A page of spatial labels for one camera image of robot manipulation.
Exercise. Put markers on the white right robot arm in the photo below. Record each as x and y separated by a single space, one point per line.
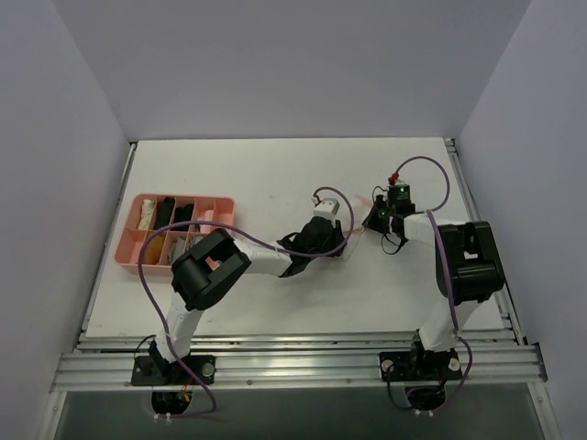
469 269

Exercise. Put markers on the aluminium frame rail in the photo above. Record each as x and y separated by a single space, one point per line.
276 370

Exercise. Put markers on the orange rolled cloth in tray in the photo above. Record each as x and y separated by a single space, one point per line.
153 250

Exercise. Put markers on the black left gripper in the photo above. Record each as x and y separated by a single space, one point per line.
331 236

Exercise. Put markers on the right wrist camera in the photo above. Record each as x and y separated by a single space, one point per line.
395 179

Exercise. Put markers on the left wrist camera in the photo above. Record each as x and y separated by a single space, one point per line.
326 208

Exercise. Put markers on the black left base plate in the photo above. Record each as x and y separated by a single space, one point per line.
146 373

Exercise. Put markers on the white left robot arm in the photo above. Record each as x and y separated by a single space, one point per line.
203 275

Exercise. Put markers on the white underwear with pink trim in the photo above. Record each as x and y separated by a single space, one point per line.
361 207

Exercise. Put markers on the pink rolled cloth in tray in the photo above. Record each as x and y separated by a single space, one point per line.
205 215

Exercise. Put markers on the black rolled cloth in tray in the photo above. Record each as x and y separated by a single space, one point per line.
164 211

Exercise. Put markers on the pink plastic organizer tray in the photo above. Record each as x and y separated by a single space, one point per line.
131 239

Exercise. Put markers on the grey rolled cloth in tray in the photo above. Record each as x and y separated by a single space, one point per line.
180 245

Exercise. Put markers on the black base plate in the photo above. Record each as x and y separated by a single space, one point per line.
402 366
146 373

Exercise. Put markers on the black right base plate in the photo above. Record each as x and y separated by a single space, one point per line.
402 366

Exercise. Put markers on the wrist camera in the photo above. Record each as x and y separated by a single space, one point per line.
326 208
395 179

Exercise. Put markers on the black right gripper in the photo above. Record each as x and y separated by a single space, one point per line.
378 215

